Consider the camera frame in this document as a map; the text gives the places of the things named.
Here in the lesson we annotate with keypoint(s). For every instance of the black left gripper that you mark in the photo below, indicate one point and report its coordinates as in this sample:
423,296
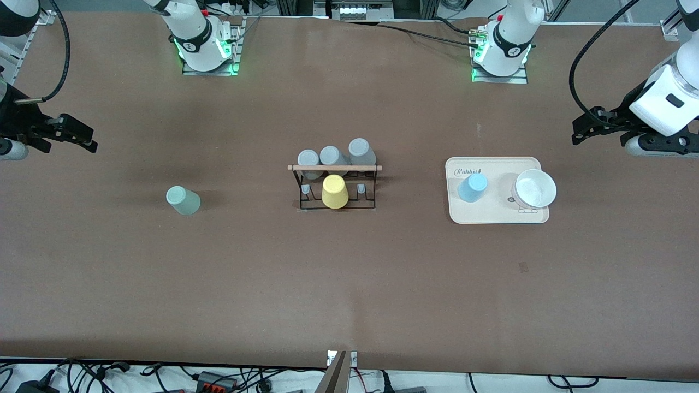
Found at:
621,117

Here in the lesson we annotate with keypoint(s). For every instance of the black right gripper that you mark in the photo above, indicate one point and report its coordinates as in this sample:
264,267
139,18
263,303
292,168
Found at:
16,117

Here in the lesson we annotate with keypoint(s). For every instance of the pale green cup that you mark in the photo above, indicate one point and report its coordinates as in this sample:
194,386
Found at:
184,201

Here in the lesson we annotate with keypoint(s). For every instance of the light blue cup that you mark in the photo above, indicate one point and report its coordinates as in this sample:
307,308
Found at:
472,188

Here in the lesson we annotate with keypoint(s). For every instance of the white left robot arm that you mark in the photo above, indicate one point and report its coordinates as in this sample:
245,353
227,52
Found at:
508,57

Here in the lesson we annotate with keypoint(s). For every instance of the white bowl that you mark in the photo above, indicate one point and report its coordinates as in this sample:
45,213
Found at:
535,188

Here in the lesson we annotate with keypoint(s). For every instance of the beige tray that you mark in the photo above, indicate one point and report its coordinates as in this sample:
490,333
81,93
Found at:
491,210

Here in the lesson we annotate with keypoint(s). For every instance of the grey cup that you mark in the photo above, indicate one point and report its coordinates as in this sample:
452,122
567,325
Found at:
309,162
333,156
361,152

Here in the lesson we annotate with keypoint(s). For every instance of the black power adapter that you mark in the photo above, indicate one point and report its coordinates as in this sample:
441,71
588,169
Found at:
35,387

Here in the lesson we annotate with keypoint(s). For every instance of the yellow cup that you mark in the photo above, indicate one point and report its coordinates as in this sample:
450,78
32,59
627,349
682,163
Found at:
334,192

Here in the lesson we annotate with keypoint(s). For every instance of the metal equipment box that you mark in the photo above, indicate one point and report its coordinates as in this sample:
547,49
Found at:
355,10

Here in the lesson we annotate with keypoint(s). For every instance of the black power strip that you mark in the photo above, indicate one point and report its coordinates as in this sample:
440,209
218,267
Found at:
213,380

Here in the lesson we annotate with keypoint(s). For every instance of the black plug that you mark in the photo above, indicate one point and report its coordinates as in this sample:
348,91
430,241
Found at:
404,388

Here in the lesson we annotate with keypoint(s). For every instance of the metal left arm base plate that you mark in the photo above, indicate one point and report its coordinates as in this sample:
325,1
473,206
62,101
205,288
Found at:
499,79

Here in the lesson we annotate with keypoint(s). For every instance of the aluminium frame rail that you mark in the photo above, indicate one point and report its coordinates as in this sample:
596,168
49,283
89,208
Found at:
670,27
16,54

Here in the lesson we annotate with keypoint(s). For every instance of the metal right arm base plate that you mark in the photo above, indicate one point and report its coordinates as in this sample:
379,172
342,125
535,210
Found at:
210,72

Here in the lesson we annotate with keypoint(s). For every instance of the white bracket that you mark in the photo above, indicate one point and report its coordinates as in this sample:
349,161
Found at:
354,359

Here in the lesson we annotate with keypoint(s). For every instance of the grey camera stand leg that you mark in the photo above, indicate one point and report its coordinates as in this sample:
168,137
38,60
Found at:
334,379

